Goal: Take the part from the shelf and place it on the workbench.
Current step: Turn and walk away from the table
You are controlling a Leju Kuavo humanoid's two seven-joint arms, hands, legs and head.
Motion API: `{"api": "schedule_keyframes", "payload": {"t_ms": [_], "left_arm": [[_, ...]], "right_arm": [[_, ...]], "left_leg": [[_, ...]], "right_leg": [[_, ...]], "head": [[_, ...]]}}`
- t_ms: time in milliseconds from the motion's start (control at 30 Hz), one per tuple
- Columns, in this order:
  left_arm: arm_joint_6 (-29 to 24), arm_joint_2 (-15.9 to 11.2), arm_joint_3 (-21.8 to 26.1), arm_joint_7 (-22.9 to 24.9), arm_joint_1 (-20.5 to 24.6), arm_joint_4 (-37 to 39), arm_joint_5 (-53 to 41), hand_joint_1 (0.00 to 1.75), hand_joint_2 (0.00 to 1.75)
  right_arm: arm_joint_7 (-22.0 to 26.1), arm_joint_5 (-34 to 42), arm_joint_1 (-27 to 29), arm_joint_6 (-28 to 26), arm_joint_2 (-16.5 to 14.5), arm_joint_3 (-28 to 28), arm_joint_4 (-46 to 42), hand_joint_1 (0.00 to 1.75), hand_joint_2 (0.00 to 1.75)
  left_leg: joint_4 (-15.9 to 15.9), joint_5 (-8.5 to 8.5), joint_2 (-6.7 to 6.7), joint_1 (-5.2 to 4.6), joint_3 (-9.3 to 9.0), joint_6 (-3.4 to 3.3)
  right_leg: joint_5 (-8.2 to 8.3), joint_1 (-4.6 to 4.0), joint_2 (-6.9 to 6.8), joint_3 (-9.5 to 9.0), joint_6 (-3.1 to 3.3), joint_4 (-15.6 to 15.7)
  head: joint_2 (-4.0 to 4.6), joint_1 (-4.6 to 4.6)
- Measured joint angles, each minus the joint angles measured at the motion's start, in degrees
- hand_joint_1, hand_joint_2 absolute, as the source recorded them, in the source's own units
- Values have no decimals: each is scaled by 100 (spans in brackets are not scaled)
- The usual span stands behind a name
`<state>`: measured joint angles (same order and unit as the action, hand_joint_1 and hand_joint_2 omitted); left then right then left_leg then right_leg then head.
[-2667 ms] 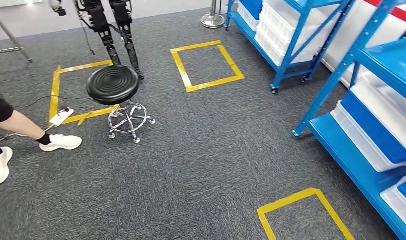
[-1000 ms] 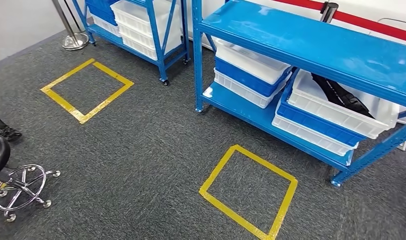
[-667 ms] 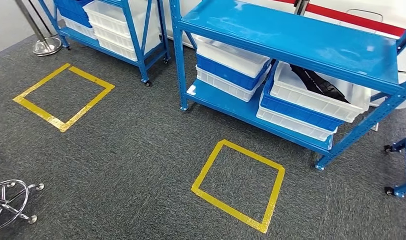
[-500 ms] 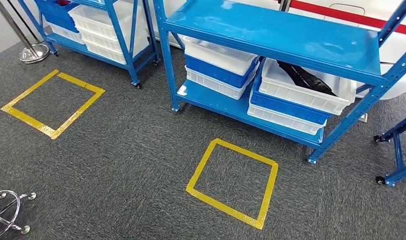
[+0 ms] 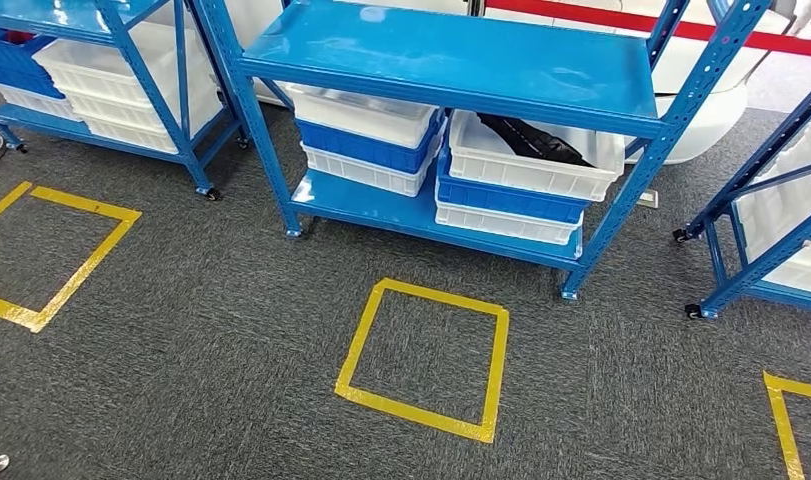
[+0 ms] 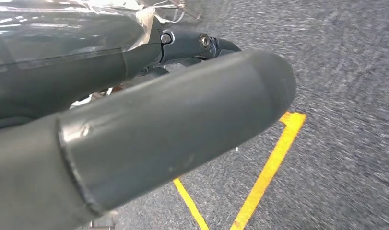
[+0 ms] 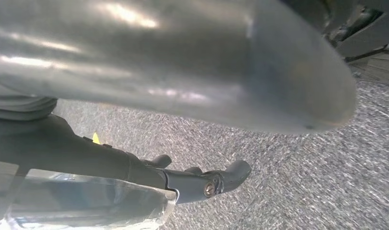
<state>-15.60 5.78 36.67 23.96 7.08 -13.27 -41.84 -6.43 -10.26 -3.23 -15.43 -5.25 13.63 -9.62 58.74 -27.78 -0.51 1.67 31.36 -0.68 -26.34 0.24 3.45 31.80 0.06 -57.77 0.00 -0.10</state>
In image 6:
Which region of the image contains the white floor cable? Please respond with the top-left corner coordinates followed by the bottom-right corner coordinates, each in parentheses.
top-left (154, 6), bottom-right (186, 25)

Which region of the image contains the yellow floor tape square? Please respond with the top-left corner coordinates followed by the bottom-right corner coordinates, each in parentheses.
top-left (173, 111), bottom-right (307, 230)

